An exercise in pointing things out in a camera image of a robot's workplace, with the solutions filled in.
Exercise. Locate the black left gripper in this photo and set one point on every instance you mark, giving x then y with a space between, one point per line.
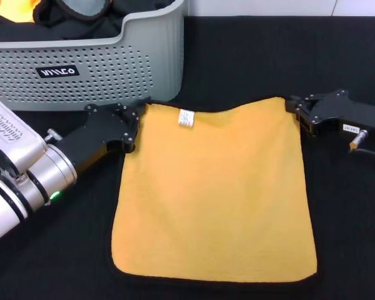
103 131

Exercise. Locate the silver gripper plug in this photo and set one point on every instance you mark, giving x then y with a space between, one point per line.
358 139
54 136

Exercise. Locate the black tablecloth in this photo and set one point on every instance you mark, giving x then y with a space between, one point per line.
347 218

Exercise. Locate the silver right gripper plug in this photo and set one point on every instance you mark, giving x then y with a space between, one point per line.
358 139

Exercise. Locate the grey perforated storage box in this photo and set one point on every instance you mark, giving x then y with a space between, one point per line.
106 81

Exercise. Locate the yellow towel with black trim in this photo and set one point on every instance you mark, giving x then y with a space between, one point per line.
212 193

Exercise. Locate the orange-yellow towel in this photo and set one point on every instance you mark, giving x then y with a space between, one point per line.
18 11

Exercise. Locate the grey towel with black trim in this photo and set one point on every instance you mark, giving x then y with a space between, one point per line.
81 7

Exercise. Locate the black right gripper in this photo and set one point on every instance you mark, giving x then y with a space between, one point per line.
343 109

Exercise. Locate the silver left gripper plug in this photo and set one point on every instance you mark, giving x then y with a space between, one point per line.
54 136

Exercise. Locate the black cloth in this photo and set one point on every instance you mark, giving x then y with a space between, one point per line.
81 28

